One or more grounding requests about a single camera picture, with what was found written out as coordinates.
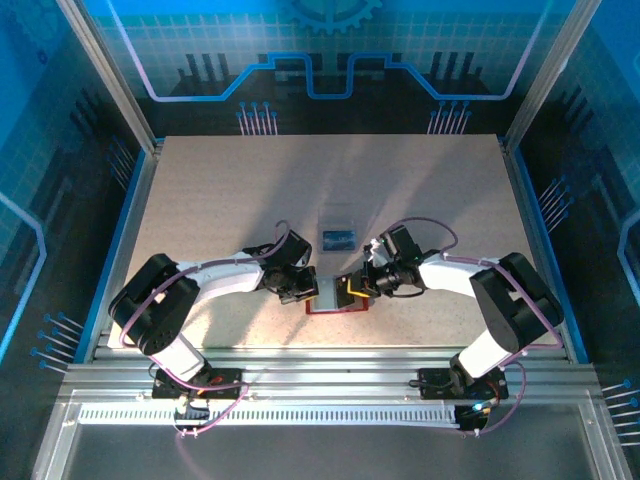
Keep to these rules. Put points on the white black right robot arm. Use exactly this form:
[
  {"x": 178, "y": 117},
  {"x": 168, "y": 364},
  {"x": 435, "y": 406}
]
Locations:
[{"x": 450, "y": 275}]

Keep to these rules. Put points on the grey metal front panel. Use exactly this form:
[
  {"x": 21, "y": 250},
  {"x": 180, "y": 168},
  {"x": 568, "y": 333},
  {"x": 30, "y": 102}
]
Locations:
[{"x": 320, "y": 452}]

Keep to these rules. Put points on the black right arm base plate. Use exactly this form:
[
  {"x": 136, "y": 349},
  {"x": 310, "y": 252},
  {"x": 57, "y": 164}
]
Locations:
[{"x": 435, "y": 385}]

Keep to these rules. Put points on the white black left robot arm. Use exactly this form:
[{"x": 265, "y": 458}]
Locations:
[{"x": 225, "y": 280}]

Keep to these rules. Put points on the aluminium front frame rail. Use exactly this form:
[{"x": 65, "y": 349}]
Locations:
[{"x": 325, "y": 367}]

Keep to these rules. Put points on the black controller board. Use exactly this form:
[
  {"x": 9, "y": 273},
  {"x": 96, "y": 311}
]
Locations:
[
  {"x": 475, "y": 417},
  {"x": 192, "y": 412}
]

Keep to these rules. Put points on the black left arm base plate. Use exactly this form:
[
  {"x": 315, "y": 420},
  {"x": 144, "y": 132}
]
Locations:
[{"x": 225, "y": 381}]

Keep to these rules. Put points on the aluminium side rail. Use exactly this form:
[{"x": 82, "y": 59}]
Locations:
[
  {"x": 132, "y": 225},
  {"x": 540, "y": 240}
]

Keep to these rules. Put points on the aluminium frame post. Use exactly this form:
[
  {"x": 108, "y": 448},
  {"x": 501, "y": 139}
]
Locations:
[
  {"x": 550, "y": 75},
  {"x": 107, "y": 75}
]

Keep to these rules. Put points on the red leather card holder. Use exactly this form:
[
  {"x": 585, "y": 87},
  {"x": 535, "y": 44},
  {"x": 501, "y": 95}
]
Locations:
[{"x": 335, "y": 312}]

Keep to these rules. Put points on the blue credit card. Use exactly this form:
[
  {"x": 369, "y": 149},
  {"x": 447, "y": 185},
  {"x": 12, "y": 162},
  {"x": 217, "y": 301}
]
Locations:
[{"x": 339, "y": 240}]

